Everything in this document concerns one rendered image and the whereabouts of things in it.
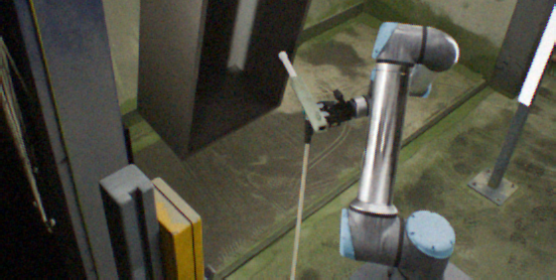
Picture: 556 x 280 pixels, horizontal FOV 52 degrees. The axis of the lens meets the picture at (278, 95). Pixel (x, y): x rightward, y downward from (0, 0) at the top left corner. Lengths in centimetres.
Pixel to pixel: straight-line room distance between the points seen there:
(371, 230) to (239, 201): 128
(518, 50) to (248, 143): 178
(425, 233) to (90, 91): 103
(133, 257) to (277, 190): 212
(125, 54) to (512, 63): 237
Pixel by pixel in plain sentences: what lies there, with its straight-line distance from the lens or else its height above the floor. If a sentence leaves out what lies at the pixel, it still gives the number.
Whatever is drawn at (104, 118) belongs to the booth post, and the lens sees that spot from 143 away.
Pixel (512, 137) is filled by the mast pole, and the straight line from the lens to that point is 310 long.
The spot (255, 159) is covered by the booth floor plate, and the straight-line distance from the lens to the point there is 316.
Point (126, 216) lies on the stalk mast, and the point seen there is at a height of 161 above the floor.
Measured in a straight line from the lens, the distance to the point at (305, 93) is 232.
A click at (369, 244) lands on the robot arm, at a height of 86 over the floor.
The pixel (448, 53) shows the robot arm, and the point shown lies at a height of 131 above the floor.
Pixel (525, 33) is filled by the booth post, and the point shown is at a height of 48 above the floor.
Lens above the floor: 226
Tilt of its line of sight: 38 degrees down
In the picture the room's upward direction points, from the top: 4 degrees clockwise
